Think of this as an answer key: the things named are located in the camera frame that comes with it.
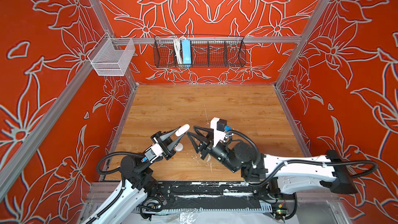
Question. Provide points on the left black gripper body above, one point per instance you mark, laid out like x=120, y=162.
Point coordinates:
x=164, y=146

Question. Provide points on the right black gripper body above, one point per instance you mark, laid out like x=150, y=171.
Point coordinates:
x=207, y=150

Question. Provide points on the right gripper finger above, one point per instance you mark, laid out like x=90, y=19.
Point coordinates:
x=208, y=133
x=197, y=141

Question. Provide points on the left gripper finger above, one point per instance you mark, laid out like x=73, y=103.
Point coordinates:
x=176, y=141
x=166, y=135

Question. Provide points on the white earbud charging case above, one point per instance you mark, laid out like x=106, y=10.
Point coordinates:
x=182, y=130

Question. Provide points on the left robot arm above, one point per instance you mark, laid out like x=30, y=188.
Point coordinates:
x=137, y=188

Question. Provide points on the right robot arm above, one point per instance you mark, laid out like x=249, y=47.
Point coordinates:
x=281, y=175

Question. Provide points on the blue box in basket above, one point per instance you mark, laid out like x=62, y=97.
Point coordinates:
x=186, y=52

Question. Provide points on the small green circuit board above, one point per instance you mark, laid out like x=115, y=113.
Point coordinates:
x=280, y=212

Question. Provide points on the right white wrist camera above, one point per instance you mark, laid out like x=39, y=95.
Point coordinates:
x=219, y=127

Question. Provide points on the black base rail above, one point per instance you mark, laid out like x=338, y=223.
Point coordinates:
x=218, y=196

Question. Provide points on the black wire wall basket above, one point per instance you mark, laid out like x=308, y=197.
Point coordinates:
x=220, y=51

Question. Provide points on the clear plastic wall bin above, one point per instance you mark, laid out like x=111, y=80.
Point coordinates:
x=112, y=56

